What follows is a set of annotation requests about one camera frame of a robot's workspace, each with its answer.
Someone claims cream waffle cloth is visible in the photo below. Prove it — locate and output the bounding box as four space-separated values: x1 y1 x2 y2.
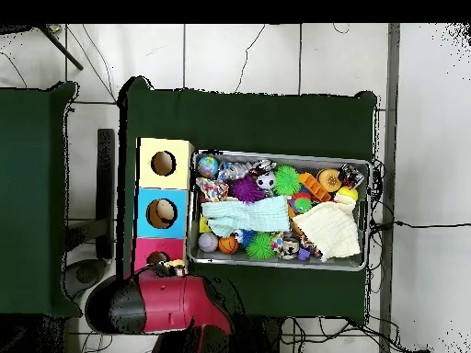
292 193 362 263

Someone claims silver toy robot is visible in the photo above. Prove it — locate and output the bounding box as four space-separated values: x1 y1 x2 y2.
216 161 255 182

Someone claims shallow metal mesh bin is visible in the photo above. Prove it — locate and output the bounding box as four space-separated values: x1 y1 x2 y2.
186 148 372 272

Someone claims orange plastic block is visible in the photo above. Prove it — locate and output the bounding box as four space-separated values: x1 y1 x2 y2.
298 172 332 202

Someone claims mint green waffle cloth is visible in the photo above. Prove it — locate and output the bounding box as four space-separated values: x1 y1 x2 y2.
201 194 292 238

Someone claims purple spiky ball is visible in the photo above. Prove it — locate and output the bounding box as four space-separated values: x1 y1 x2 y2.
229 175 266 205

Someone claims black upright panel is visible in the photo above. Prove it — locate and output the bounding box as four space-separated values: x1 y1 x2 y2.
95 128 117 260

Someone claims black slanted rod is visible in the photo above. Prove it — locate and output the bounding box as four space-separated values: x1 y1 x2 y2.
36 24 85 72

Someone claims wooden box with three holes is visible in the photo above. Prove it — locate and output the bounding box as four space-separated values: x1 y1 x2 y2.
129 137 195 280

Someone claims dark green table cloth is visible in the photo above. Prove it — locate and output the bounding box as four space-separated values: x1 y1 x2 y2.
0 81 83 318
115 75 378 320

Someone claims globe print ball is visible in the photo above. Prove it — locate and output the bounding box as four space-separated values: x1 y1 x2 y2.
197 154 221 179

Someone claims green spiky ball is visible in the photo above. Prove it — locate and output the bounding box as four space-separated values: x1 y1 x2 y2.
272 165 302 197

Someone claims white baseball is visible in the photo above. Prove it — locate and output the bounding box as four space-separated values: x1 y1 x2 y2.
197 232 220 254

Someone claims colourful heart print cloth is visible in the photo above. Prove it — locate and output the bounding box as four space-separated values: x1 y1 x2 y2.
195 176 230 203

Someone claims black cable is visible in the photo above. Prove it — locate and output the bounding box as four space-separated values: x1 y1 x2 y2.
371 219 471 230

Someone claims grey round chair base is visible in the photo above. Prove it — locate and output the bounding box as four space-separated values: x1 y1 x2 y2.
63 257 109 300

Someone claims toy burger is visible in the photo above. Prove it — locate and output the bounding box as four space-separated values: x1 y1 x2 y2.
316 167 343 193

